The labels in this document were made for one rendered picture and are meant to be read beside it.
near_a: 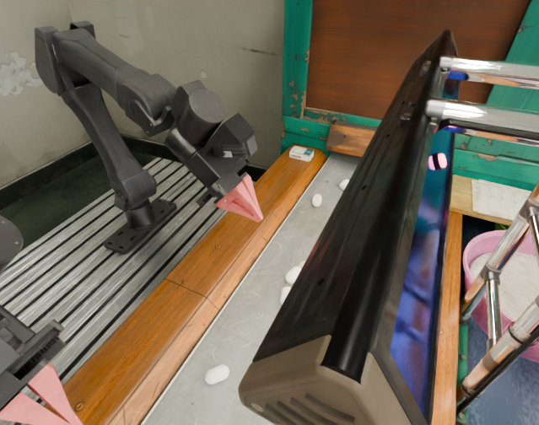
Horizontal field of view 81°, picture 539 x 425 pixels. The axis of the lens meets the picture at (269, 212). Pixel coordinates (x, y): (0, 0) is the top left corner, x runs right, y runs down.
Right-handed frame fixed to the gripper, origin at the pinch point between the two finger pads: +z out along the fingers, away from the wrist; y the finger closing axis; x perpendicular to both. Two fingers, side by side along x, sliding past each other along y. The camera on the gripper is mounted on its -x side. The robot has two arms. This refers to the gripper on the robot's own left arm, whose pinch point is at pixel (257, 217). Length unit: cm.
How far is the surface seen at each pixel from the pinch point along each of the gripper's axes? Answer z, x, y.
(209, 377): 9.7, 4.1, -23.2
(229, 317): 8.6, 7.6, -13.2
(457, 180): 30, -16, 43
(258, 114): -25, 72, 123
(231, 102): -41, 81, 122
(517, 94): 20, -34, 46
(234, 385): 13.3, 3.5, -22.1
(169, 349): 4.0, 8.7, -22.6
